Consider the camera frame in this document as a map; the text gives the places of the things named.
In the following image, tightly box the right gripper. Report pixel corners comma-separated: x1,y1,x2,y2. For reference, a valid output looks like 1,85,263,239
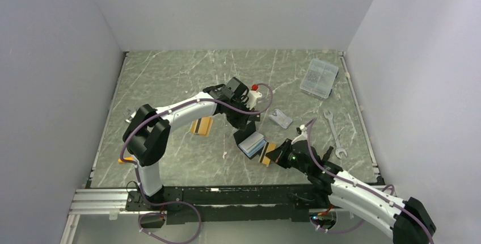
266,138,310,175

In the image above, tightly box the gold VIP card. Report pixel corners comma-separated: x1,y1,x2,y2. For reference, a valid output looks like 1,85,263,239
259,142,276,167

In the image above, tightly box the black leather card holder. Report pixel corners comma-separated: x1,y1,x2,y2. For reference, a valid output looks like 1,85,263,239
234,128,267,159

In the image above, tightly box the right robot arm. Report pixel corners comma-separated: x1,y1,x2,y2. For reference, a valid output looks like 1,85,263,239
265,139,437,243

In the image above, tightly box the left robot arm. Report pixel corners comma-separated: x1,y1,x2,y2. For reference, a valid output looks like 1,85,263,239
121,77,263,210

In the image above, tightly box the silver card stack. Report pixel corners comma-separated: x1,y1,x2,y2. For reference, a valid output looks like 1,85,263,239
268,109,293,129

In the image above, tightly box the gold card stack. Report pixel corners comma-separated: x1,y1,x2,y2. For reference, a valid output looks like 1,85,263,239
190,116,213,137

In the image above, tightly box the black yellow screwdriver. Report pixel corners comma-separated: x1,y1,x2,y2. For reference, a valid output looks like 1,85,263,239
322,146,334,161

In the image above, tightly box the silver wrench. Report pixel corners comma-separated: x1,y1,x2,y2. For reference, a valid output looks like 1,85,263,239
323,110,348,159

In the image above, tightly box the clear plastic screw box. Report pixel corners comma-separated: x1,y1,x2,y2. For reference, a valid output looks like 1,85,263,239
299,58,339,99

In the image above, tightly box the small metal clip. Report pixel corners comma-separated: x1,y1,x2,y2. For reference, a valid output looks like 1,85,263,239
124,108,136,123

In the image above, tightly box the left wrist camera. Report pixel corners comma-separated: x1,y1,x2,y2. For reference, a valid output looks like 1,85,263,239
246,84,263,110

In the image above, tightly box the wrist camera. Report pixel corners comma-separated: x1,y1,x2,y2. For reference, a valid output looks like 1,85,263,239
246,84,263,110
292,124,307,144

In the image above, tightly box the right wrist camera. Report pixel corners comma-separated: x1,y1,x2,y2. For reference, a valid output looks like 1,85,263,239
292,124,307,144

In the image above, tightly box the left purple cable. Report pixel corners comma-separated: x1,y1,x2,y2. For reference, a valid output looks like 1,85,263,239
119,82,275,244

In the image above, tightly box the purple cable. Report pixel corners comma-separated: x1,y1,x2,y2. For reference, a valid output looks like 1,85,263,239
304,118,435,244
119,82,275,244

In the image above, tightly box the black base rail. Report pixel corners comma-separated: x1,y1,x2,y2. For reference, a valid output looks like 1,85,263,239
125,184,330,225

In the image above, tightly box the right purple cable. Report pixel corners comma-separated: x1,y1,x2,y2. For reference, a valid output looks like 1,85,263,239
304,118,435,244

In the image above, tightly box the aluminium frame rail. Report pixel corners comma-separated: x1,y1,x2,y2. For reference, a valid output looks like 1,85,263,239
69,188,395,216

